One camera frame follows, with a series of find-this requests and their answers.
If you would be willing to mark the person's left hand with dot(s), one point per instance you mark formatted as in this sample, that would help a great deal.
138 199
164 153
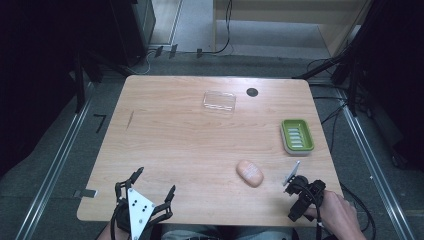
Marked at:
107 234

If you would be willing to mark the green soap dish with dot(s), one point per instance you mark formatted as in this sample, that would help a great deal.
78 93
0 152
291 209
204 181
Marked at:
296 136

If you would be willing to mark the grey tape strip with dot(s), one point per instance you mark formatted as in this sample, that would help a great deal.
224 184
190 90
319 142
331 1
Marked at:
85 193

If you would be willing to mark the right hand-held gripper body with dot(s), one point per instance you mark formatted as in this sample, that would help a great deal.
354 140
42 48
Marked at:
306 196

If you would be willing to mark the black cabinet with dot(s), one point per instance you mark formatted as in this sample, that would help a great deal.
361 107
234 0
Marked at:
133 30

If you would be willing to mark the pink soap bar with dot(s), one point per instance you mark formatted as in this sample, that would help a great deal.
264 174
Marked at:
250 173

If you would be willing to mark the person's right hand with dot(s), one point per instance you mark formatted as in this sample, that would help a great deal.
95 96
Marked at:
336 213

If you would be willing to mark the metal floor rail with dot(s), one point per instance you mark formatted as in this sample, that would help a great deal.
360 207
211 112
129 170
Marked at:
376 170
55 165

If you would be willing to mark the black angled floor tape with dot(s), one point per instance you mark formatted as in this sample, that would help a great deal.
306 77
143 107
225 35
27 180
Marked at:
100 120

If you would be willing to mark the clear plastic lid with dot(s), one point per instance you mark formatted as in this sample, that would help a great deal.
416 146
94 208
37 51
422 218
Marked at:
219 101

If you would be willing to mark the black metal stand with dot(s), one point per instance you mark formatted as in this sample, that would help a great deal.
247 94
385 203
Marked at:
346 73
80 83

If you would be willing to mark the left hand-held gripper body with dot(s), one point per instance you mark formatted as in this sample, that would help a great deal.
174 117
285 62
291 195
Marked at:
137 208

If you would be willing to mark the black round table grommet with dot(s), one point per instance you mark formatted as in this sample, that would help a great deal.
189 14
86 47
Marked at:
252 92

